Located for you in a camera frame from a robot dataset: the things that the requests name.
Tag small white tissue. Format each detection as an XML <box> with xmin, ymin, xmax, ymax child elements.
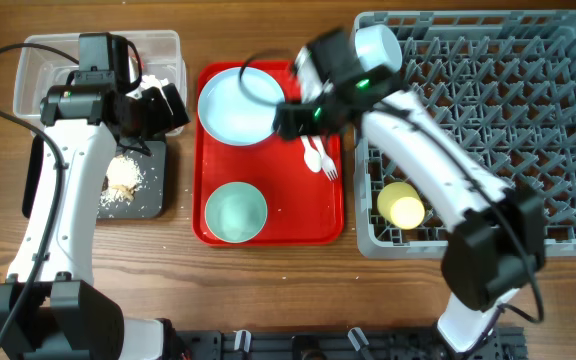
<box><xmin>140</xmin><ymin>75</ymin><xmax>170</xmax><ymax>94</ymax></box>

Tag white plastic spoon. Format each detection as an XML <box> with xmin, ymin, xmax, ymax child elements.
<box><xmin>300</xmin><ymin>136</ymin><xmax>322</xmax><ymax>173</ymax></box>

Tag large light blue plate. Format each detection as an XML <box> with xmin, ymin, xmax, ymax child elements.
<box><xmin>198</xmin><ymin>67</ymin><xmax>285</xmax><ymax>146</ymax></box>

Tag white plastic fork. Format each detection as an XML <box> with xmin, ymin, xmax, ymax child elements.
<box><xmin>312</xmin><ymin>136</ymin><xmax>338</xmax><ymax>181</ymax></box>

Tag rice and food scraps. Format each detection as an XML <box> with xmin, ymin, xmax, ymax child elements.
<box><xmin>100</xmin><ymin>155</ymin><xmax>144</xmax><ymax>206</ymax></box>

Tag green bowl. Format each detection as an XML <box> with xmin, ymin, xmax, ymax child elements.
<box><xmin>204</xmin><ymin>182</ymin><xmax>268</xmax><ymax>244</ymax></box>

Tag light blue bowl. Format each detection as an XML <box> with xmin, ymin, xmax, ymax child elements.
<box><xmin>354</xmin><ymin>24</ymin><xmax>403</xmax><ymax>72</ymax></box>

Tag yellow plastic cup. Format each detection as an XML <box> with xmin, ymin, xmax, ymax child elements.
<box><xmin>377</xmin><ymin>182</ymin><xmax>425</xmax><ymax>230</ymax></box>

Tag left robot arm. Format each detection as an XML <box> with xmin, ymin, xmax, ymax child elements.
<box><xmin>0</xmin><ymin>84</ymin><xmax>190</xmax><ymax>359</ymax></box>

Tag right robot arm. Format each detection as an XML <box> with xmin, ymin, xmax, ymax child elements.
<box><xmin>273</xmin><ymin>29</ymin><xmax>546</xmax><ymax>358</ymax></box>

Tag grey dishwasher rack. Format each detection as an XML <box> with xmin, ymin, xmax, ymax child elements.
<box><xmin>354</xmin><ymin>10</ymin><xmax>576</xmax><ymax>256</ymax></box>

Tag red serving tray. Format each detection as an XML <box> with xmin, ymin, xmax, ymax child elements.
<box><xmin>192</xmin><ymin>60</ymin><xmax>345</xmax><ymax>247</ymax></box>

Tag clear plastic bin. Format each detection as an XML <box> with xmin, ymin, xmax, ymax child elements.
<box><xmin>13</xmin><ymin>30</ymin><xmax>188</xmax><ymax>127</ymax></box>

